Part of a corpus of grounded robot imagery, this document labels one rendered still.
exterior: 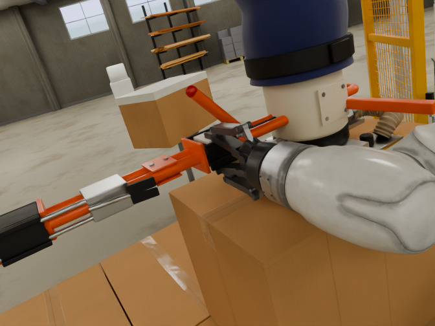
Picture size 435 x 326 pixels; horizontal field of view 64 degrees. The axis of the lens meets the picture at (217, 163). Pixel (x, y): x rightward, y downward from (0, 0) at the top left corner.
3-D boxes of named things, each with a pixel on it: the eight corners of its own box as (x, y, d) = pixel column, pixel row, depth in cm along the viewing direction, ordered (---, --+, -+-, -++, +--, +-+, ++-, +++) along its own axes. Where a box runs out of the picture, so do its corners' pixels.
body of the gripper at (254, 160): (254, 154, 47) (219, 143, 54) (266, 207, 50) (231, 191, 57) (295, 134, 50) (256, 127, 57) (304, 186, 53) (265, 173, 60)
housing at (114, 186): (125, 195, 64) (116, 173, 62) (136, 205, 58) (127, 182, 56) (88, 211, 61) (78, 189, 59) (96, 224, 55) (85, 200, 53)
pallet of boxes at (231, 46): (251, 55, 1459) (245, 24, 1416) (257, 55, 1380) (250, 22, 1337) (223, 63, 1448) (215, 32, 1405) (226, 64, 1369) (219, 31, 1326)
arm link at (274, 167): (290, 226, 45) (261, 211, 50) (338, 196, 48) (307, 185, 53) (277, 162, 41) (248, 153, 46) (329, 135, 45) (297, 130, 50)
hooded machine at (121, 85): (120, 111, 907) (105, 67, 867) (140, 105, 913) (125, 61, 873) (119, 116, 846) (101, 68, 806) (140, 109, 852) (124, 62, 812)
